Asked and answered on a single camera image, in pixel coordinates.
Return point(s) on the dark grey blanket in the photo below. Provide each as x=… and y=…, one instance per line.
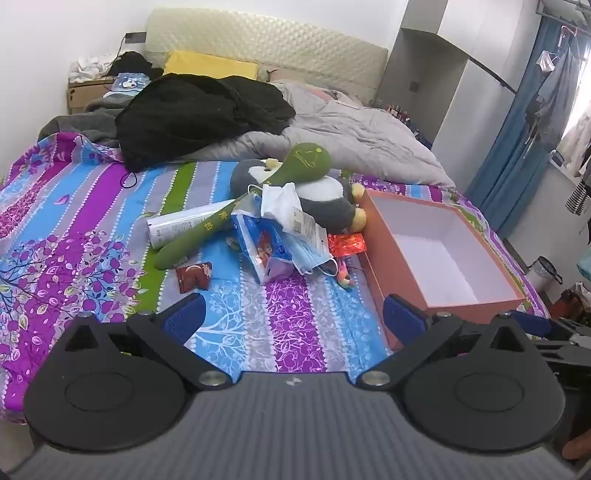
x=78, y=122

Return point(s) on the blue printed plastic packet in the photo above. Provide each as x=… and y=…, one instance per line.
x=258, y=249

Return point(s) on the pink pillow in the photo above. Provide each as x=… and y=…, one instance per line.
x=279, y=76

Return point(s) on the light grey duvet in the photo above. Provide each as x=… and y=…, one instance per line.
x=360, y=134

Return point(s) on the black white striped garment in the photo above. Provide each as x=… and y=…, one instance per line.
x=579, y=198

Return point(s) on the brown cardboard box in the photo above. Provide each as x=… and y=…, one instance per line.
x=83, y=94

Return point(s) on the grey wardrobe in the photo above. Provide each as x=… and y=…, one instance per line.
x=415, y=55

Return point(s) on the floral striped bedsheet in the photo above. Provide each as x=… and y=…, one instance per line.
x=69, y=230

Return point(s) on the orange cardboard box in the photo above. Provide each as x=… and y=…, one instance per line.
x=438, y=258

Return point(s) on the white cloth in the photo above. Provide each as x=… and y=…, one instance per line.
x=90, y=67

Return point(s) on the red suitcase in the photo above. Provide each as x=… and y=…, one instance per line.
x=568, y=304

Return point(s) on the metal clothes rack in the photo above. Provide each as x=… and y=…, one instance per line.
x=563, y=10

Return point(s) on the yellow pillow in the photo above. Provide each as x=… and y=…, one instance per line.
x=207, y=64

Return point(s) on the white tube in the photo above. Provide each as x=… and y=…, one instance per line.
x=180, y=224

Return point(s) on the grey penguin plush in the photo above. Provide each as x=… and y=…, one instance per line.
x=323, y=198

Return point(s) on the person's right hand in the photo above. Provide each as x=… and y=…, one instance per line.
x=579, y=450

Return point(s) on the cream quilted headboard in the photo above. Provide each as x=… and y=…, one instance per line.
x=277, y=41

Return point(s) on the red foil packet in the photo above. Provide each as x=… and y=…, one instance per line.
x=346, y=244

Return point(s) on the dark red snack packet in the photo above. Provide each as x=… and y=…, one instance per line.
x=194, y=277

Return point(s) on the white tissue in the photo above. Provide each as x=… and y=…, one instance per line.
x=277, y=203

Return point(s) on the dark wall socket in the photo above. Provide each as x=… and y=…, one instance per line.
x=136, y=37

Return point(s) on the row of small bottles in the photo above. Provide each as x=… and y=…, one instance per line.
x=401, y=115

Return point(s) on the green plush massage hammer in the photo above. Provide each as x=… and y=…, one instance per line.
x=304, y=159

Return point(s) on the hanging white coat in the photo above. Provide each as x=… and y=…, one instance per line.
x=577, y=143

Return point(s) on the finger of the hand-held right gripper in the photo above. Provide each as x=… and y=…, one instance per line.
x=535, y=325
x=568, y=354

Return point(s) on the white trash bin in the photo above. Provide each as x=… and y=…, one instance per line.
x=540, y=277

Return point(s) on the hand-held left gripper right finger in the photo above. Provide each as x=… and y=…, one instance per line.
x=404, y=321

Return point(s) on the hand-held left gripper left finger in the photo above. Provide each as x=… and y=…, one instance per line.
x=184, y=318

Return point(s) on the black bag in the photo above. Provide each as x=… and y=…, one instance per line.
x=134, y=62

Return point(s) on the blue curtain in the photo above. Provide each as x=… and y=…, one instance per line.
x=503, y=161

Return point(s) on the small colourful toy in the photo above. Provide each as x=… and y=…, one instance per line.
x=344, y=277

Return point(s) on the blue cartoon printed bag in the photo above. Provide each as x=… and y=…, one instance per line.
x=127, y=83

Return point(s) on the light blue face mask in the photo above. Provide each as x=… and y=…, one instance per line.
x=314, y=258

